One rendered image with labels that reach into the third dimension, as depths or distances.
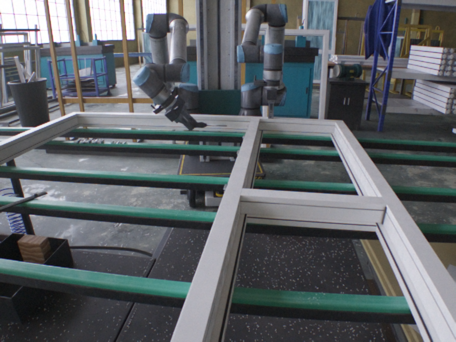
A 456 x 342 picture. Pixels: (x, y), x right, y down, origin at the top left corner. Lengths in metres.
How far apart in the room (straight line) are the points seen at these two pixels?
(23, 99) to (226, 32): 3.85
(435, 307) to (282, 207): 0.42
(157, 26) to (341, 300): 1.79
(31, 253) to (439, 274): 1.13
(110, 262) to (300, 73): 4.45
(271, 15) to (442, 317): 1.92
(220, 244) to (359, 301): 0.29
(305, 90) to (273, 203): 4.46
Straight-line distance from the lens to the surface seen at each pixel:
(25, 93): 5.67
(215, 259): 0.62
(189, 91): 2.41
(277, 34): 2.24
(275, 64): 1.58
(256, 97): 2.43
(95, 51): 9.70
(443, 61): 5.31
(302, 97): 5.26
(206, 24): 2.57
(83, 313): 1.07
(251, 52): 1.70
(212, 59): 2.62
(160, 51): 2.17
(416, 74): 5.40
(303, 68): 5.21
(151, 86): 1.47
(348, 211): 0.88
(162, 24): 2.07
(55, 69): 4.67
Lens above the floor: 1.32
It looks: 23 degrees down
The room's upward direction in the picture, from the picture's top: straight up
